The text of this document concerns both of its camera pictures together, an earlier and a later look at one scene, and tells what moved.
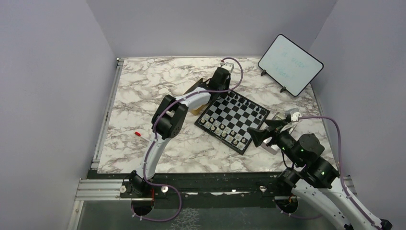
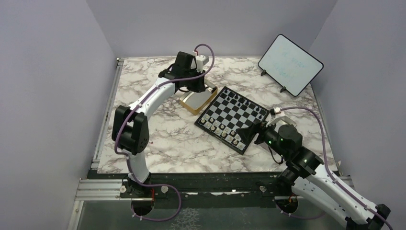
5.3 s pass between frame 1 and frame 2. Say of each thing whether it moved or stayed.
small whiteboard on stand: stayed
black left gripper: moved
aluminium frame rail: stayed
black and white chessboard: stayed
